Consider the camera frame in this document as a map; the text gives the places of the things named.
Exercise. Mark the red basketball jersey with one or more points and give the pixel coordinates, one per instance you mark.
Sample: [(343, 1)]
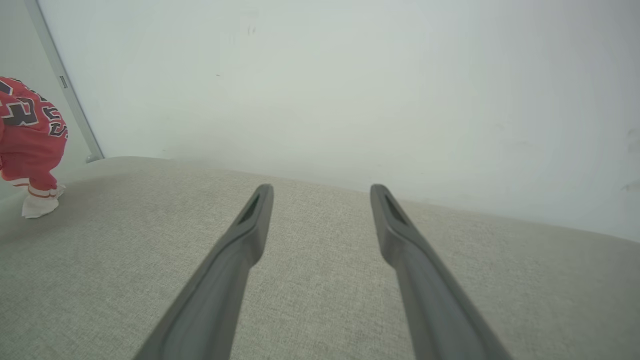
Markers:
[(30, 145)]

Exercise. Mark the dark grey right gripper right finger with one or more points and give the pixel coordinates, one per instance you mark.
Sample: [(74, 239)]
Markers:
[(440, 305)]

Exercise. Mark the grey metal post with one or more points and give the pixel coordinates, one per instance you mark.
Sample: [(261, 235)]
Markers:
[(54, 55)]

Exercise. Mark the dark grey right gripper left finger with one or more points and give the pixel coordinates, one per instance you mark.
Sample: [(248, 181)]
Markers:
[(210, 300)]

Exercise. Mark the grey fabric sofa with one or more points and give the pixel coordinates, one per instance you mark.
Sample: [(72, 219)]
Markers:
[(325, 310)]

